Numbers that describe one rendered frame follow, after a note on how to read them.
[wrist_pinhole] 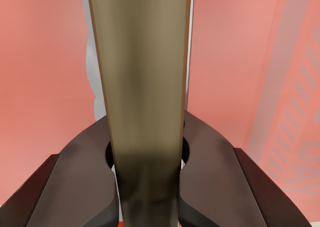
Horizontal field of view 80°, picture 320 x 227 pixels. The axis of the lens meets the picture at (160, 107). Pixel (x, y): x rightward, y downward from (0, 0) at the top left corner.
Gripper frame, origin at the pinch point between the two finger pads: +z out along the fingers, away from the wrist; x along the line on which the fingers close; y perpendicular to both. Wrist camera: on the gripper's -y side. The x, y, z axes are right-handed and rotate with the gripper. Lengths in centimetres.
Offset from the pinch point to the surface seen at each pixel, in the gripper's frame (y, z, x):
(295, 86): 0.4, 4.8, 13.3
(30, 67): -1.8, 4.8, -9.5
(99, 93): 0.5, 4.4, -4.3
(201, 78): -0.6, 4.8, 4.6
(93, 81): -0.5, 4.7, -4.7
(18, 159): 7.8, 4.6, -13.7
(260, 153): 8.2, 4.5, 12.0
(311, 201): 16.8, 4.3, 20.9
